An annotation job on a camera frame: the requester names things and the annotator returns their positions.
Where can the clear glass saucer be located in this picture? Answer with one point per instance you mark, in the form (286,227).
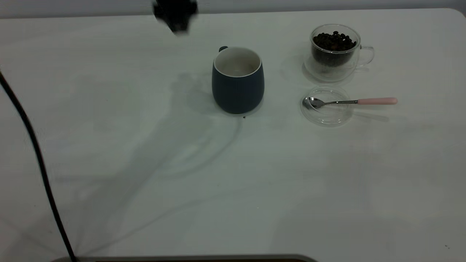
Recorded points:
(326,117)

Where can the dark blue-grey ceramic mug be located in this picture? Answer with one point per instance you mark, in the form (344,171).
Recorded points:
(236,92)

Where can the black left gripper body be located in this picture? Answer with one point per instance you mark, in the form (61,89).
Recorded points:
(175,12)

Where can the dark coffee beans pile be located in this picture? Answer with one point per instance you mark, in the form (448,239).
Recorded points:
(333,42)

